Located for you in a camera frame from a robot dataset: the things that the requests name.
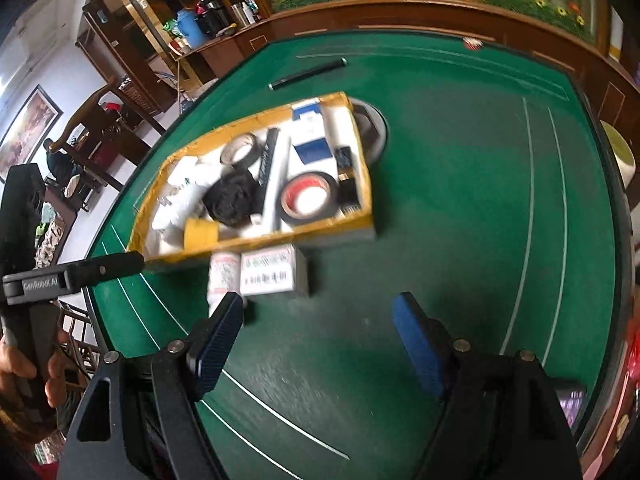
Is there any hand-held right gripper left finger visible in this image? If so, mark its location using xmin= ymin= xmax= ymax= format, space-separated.
xmin=60 ymin=291 xmax=245 ymax=480

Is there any blue thermos jug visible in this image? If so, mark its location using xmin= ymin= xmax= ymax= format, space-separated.
xmin=176 ymin=8 xmax=207 ymax=47

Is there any wooden chair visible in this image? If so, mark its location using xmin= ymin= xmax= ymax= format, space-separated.
xmin=50 ymin=77 xmax=167 ymax=211

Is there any pale green stool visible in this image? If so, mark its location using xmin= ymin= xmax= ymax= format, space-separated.
xmin=599 ymin=120 xmax=637 ymax=192

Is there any black tape roll white core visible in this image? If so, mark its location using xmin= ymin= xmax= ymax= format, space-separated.
xmin=220 ymin=132 xmax=261 ymax=166

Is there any white bottle red label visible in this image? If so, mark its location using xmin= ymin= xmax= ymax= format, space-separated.
xmin=207 ymin=252 xmax=247 ymax=312

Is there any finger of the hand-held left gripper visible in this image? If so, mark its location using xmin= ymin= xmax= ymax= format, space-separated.
xmin=69 ymin=251 xmax=147 ymax=291

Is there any black ruffled round object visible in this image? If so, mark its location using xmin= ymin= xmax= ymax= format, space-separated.
xmin=201 ymin=172 xmax=263 ymax=228

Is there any black marker grey cap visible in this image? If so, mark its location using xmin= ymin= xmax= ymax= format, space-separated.
xmin=268 ymin=58 xmax=348 ymax=91

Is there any gold-taped white foam tray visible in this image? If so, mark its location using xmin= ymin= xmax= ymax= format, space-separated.
xmin=127 ymin=91 xmax=377 ymax=266

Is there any dark blue box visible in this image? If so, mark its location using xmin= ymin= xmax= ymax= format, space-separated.
xmin=292 ymin=135 xmax=332 ymax=163

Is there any wooden sideboard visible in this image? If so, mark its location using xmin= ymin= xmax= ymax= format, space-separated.
xmin=175 ymin=20 xmax=281 ymax=92

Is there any white marker pen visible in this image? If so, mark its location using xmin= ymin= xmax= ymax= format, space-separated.
xmin=261 ymin=132 xmax=293 ymax=232

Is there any round table control panel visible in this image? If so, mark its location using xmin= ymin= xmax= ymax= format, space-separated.
xmin=352 ymin=100 xmax=389 ymax=165

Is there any smartphone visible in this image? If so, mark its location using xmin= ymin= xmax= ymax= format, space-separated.
xmin=554 ymin=384 xmax=587 ymax=427

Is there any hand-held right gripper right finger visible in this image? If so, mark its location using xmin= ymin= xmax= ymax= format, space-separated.
xmin=391 ymin=291 xmax=583 ymax=480

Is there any black thermos pot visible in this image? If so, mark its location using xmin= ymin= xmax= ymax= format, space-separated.
xmin=196 ymin=0 xmax=232 ymax=37

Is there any framed wall picture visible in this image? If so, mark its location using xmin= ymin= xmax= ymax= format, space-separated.
xmin=0 ymin=85 xmax=64 ymax=171

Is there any person's left hand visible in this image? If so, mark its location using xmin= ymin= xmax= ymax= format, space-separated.
xmin=0 ymin=327 xmax=70 ymax=411

